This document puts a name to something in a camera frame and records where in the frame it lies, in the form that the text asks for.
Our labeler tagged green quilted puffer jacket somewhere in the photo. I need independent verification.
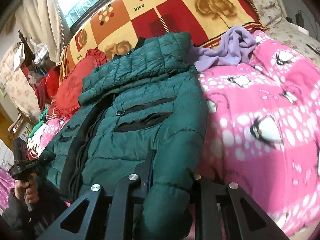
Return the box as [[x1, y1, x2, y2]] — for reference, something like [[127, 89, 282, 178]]
[[43, 32, 208, 239]]

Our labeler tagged red clothes pile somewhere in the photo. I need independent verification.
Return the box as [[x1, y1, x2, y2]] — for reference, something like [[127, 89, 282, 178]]
[[35, 66, 60, 112]]

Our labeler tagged left hand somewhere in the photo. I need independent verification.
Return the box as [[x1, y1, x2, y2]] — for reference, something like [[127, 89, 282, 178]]
[[14, 176, 39, 204]]

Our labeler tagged red heart ruffled pillow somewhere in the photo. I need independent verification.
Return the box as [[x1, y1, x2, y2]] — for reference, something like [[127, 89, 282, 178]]
[[54, 48, 107, 118]]

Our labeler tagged pink penguin blanket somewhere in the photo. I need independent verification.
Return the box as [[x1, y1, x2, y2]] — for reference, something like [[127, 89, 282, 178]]
[[26, 29, 320, 238]]

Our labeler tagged beige curtain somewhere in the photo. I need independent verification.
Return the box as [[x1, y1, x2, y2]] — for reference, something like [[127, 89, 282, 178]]
[[15, 0, 71, 64]]

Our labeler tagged lavender fleece garment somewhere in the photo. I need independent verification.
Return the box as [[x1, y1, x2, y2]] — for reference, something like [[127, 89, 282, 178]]
[[187, 26, 257, 73]]

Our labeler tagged orange red rose blanket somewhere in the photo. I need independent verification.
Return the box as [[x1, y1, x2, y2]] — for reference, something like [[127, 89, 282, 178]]
[[60, 0, 263, 80]]

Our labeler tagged beige floral bedding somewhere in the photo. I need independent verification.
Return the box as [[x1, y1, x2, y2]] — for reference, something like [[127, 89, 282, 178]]
[[251, 0, 319, 66]]

